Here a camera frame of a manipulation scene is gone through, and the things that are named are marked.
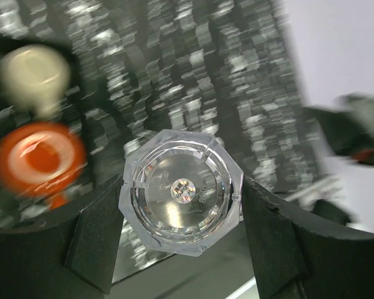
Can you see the tall clear glass tumbler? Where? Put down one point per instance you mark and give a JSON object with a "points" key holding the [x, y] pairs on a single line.
{"points": [[181, 192]]}

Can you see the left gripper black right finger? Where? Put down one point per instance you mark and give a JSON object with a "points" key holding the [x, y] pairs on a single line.
{"points": [[296, 254]]}

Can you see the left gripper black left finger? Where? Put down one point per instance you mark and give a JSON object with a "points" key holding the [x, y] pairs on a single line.
{"points": [[68, 252]]}

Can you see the orange black mug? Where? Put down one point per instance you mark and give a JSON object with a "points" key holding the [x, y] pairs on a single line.
{"points": [[41, 159]]}

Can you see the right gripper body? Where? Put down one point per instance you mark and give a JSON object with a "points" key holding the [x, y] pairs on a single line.
{"points": [[349, 133]]}

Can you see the small beige mug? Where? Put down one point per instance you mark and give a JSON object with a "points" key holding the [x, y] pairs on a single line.
{"points": [[34, 78]]}

